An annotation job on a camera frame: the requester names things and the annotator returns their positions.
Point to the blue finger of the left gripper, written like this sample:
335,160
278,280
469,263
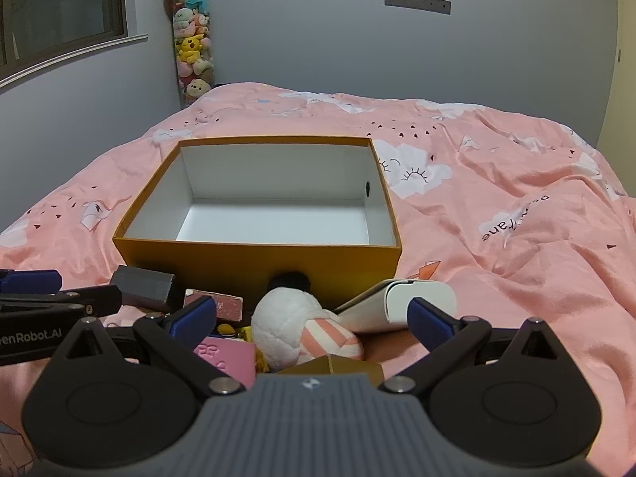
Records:
30,281
103,300

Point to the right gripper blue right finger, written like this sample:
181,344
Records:
450,343

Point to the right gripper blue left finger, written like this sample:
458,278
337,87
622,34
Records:
170,342

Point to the dark grey gift box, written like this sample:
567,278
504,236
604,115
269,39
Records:
149,289

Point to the pink wallet case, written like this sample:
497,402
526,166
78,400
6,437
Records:
234,357

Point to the white glasses case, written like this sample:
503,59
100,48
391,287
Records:
383,308

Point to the white striped plush toy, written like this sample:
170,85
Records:
290,328

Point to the gold jewellery box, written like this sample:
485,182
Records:
334,365

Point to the orange cardboard storage box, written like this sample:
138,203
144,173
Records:
229,214

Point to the pink cloud print duvet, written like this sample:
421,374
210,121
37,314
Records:
518,214

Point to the cream door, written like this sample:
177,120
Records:
617,139

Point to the dark window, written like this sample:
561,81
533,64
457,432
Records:
40,35

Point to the tall plush toy holder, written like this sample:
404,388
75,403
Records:
190,24

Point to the grey wall plate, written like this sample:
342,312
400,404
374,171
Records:
433,6

